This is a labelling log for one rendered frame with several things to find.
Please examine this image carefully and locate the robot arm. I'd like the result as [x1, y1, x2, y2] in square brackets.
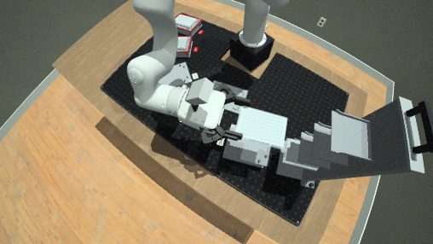
[127, 0, 290, 118]

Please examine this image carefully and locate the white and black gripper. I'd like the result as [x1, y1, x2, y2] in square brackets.
[176, 83, 251, 145]

